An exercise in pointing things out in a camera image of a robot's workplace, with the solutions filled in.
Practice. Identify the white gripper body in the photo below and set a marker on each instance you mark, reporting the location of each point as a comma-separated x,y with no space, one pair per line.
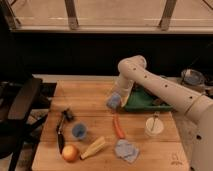
123,88

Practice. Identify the blue sponge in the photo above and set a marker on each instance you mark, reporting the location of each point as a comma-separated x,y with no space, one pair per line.
114,102

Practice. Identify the green plastic tray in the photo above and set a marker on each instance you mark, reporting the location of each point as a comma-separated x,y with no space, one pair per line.
141,99

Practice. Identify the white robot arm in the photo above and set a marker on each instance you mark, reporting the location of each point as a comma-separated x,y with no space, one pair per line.
195,106

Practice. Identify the orange carrot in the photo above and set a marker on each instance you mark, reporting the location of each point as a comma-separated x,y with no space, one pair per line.
120,134

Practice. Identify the white cup with fork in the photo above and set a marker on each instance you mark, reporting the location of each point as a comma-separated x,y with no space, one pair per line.
154,125

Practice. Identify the crumpled blue cloth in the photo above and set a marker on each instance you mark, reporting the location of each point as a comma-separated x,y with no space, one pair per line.
126,150

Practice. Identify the small blue cup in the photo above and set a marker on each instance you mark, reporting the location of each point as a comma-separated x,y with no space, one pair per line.
79,131

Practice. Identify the metal bowl blue content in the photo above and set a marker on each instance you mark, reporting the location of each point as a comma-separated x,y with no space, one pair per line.
192,77

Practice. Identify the red yellow apple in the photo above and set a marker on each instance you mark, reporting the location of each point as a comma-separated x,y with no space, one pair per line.
70,153

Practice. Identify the black office chair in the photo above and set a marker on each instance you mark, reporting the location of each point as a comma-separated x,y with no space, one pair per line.
16,103

